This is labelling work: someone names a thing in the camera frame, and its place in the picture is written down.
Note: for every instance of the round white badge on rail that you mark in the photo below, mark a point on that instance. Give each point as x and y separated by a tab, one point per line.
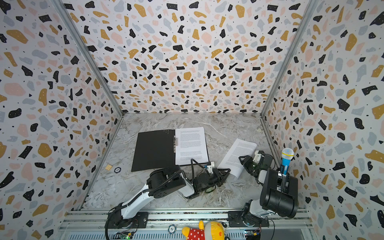
172	229

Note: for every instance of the small round black token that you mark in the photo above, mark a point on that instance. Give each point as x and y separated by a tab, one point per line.
117	170

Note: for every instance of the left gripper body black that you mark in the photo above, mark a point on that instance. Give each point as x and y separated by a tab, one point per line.
211	181

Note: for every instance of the yellow red plush toy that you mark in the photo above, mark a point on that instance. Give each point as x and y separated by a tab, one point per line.
210	231

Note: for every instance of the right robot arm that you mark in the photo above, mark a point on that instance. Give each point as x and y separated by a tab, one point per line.
280	190

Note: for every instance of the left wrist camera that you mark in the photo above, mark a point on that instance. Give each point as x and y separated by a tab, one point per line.
210	167

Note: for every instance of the green circuit board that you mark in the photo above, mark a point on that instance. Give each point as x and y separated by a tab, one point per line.
123	236

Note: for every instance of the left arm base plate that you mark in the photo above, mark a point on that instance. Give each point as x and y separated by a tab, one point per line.
116	221

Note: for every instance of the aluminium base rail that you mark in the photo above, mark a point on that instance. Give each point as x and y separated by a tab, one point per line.
90	225

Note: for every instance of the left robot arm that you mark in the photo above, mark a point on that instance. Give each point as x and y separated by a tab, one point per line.
160	184

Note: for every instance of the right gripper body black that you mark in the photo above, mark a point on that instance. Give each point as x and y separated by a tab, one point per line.
250	162

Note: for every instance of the blue toy microphone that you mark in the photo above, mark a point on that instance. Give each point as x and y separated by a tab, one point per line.
287	156

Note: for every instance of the white text sheet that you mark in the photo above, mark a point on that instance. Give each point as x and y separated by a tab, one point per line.
190	144
240	148

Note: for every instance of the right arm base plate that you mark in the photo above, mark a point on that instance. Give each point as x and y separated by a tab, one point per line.
237	219

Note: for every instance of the orange folder black inside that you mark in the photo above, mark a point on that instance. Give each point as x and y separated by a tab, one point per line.
154	150

